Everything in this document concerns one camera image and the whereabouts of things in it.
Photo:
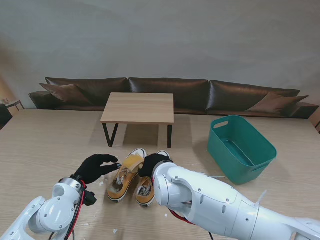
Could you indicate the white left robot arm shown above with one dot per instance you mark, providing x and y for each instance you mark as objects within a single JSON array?
[{"x": 50, "y": 212}]

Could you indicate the small wooden black-legged table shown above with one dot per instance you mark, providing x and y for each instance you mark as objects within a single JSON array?
[{"x": 140, "y": 107}]

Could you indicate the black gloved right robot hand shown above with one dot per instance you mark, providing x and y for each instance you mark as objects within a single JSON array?
[{"x": 151, "y": 163}]

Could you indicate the light wooden side table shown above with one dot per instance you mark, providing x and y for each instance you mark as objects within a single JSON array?
[{"x": 13, "y": 103}]

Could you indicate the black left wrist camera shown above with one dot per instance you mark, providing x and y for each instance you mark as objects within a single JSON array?
[{"x": 90, "y": 198}]

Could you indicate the brown leather sofa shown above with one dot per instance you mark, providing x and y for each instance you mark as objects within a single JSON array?
[{"x": 187, "y": 87}]

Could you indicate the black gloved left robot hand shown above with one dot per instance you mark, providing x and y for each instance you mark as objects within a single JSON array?
[{"x": 93, "y": 170}]

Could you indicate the dark chair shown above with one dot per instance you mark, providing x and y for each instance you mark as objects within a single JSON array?
[{"x": 3, "y": 116}]

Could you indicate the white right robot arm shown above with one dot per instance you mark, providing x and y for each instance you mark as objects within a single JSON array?
[{"x": 212, "y": 200}]

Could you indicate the yellow canvas sneaker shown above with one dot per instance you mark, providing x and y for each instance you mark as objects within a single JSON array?
[
  {"x": 143, "y": 197},
  {"x": 122, "y": 185}
]

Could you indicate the brown leather cushion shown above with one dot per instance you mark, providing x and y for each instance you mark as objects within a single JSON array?
[
  {"x": 65, "y": 92},
  {"x": 275, "y": 103}
]

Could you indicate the light wooden furniture edge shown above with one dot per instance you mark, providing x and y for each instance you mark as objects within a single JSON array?
[{"x": 316, "y": 122}]

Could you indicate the wooden hand brush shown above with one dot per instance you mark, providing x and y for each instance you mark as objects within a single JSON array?
[{"x": 132, "y": 162}]

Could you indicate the green plastic basin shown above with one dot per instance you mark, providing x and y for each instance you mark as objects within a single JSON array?
[{"x": 250, "y": 140}]

